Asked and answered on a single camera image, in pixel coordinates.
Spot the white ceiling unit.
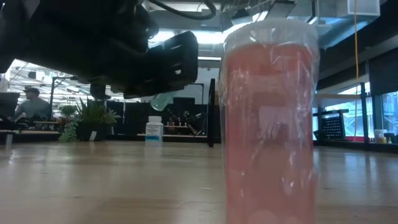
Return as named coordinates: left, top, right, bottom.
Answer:
left=337, top=0, right=381, bottom=18

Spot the green artificial plant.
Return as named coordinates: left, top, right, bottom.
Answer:
left=58, top=98, right=123, bottom=143

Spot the black aluminium table frame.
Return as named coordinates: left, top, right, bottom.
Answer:
left=313, top=138, right=373, bottom=152

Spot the white bottle blue label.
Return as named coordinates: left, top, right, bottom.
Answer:
left=145, top=115, right=164, bottom=143

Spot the wooden shelf board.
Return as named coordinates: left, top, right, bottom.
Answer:
left=314, top=93, right=363, bottom=100

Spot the black background rig frame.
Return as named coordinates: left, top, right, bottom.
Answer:
left=186, top=82, right=205, bottom=105
left=49, top=76, right=94, bottom=121

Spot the yellow hanging cord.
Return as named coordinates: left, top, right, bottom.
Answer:
left=353, top=0, right=359, bottom=83

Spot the wooden background table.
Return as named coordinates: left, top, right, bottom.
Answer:
left=136, top=133, right=208, bottom=139

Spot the black perforated metal panel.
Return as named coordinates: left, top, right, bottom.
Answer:
left=317, top=108, right=350, bottom=141

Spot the small white container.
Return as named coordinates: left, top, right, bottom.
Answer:
left=374, top=129, right=388, bottom=144

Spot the small white rack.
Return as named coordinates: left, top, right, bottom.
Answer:
left=164, top=121, right=190, bottom=129

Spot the black plant pot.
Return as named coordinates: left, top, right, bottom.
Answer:
left=75, top=123, right=109, bottom=142

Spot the black shelf side frame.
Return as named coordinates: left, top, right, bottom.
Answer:
left=207, top=77, right=218, bottom=148
left=360, top=82, right=372, bottom=151

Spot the bright ceiling light panel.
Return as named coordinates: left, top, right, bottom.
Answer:
left=149, top=28, right=229, bottom=45

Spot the green pill vial white cap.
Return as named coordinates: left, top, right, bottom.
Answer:
left=150, top=90, right=180, bottom=112

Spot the grey ceiling box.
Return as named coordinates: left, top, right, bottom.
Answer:
left=200, top=8, right=223, bottom=32

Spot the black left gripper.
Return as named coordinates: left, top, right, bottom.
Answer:
left=71, top=30, right=199, bottom=100

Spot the black room divider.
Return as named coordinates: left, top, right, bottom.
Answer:
left=105, top=99, right=218, bottom=142

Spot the pink pill vial white cap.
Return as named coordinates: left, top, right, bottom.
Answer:
left=218, top=18, right=321, bottom=224

